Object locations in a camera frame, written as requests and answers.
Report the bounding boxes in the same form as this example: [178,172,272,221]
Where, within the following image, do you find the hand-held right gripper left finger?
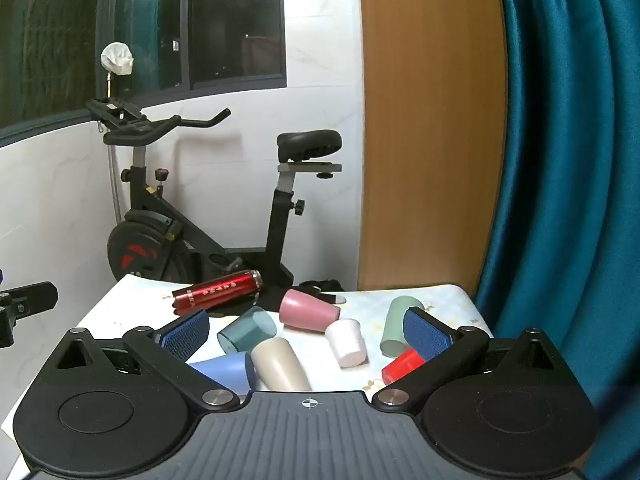
[50,308,242,410]

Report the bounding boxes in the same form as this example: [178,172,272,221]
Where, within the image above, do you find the white cloth cap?
[100,42,135,77]

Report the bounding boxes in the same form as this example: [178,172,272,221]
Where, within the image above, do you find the teal transparent cup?
[216,306,277,356]

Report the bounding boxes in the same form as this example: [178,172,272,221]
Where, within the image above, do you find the beige cup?
[250,337,313,392]

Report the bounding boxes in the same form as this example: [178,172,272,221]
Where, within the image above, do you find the pale green cup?
[379,295,426,359]

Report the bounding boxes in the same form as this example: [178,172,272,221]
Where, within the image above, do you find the red metal thermos bottle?
[171,269,262,316]

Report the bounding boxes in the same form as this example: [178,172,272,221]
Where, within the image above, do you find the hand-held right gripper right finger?
[371,307,558,407]

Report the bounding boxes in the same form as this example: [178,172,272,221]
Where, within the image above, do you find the black exercise bike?
[86,97,345,306]

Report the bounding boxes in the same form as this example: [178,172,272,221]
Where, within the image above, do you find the pink cup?
[278,288,342,333]

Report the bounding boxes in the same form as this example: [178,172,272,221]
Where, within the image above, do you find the black cloth item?
[297,278,347,307]

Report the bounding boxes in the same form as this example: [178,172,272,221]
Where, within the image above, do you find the blue cup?
[189,351,257,397]

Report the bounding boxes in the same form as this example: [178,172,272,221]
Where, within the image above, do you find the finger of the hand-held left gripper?
[0,282,59,349]

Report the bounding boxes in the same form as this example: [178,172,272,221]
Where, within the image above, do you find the red cup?
[381,347,426,386]

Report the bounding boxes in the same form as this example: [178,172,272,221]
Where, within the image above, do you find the wooden panel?
[356,0,506,293]

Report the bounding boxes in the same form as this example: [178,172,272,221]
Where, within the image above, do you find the dark glass window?
[0,0,288,137]

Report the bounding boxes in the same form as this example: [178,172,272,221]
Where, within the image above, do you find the small white cup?
[324,318,368,368]

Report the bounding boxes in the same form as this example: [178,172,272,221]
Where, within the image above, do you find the teal curtain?
[472,0,640,480]

